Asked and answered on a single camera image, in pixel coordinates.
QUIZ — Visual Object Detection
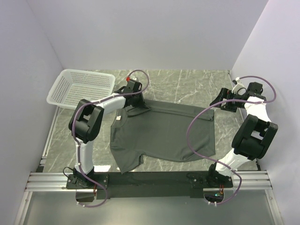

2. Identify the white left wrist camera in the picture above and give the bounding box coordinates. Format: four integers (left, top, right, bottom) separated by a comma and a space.
124, 77, 143, 93

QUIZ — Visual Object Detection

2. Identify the white plastic basket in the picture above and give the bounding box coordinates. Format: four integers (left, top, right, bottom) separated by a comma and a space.
46, 69, 115, 110

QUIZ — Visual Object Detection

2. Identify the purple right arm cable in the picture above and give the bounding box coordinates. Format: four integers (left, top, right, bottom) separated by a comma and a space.
187, 75, 277, 206

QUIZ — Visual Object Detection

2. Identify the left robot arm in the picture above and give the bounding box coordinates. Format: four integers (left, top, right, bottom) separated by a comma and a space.
69, 77, 145, 188

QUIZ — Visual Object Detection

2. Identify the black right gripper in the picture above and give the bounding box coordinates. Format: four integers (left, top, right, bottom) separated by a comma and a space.
210, 88, 244, 113

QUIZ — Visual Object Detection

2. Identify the black base beam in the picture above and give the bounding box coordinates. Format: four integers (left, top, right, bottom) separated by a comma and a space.
66, 171, 233, 200

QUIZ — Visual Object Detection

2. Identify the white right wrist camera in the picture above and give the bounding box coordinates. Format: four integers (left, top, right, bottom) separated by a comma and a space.
232, 77, 245, 94

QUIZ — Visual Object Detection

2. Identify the dark grey t shirt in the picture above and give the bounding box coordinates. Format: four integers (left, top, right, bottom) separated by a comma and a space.
110, 99, 216, 173

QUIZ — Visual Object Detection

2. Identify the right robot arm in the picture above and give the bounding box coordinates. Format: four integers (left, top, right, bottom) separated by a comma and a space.
206, 79, 278, 187

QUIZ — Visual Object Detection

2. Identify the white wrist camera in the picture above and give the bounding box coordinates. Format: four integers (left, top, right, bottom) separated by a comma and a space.
124, 77, 143, 93
232, 77, 245, 94

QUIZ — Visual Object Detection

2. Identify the aluminium rail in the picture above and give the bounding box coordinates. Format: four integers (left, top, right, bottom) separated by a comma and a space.
25, 171, 273, 192

